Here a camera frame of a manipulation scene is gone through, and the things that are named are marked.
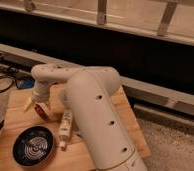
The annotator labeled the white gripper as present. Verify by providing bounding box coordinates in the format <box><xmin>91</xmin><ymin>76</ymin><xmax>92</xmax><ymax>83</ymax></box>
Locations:
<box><xmin>23</xmin><ymin>81</ymin><xmax>53</xmax><ymax>117</ymax></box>

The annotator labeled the wooden board table top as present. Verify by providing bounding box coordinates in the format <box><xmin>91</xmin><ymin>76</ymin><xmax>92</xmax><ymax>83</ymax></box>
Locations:
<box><xmin>0</xmin><ymin>84</ymin><xmax>150</xmax><ymax>171</ymax></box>

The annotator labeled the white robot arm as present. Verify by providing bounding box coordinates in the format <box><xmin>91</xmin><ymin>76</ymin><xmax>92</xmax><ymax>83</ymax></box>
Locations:
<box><xmin>29</xmin><ymin>64</ymin><xmax>148</xmax><ymax>171</ymax></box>

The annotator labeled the blue object on floor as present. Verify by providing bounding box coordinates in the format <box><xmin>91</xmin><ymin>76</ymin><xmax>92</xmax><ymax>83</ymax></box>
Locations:
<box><xmin>19</xmin><ymin>79</ymin><xmax>34</xmax><ymax>90</ymax></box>

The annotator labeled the red pepper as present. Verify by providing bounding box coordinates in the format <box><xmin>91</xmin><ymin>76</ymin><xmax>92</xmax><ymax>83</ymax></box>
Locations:
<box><xmin>35</xmin><ymin>104</ymin><xmax>48</xmax><ymax>120</ymax></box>

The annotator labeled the white bottle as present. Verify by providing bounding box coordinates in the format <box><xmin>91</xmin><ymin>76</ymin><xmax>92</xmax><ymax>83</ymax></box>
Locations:
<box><xmin>59</xmin><ymin>110</ymin><xmax>73</xmax><ymax>151</ymax></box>

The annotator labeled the black round pan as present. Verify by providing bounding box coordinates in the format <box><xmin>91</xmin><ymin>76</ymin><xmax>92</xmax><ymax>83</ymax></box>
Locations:
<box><xmin>12</xmin><ymin>126</ymin><xmax>54</xmax><ymax>167</ymax></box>

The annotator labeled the black coiled cable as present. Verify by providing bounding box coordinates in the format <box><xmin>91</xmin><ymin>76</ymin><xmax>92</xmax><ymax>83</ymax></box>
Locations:
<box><xmin>0</xmin><ymin>75</ymin><xmax>16</xmax><ymax>95</ymax></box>

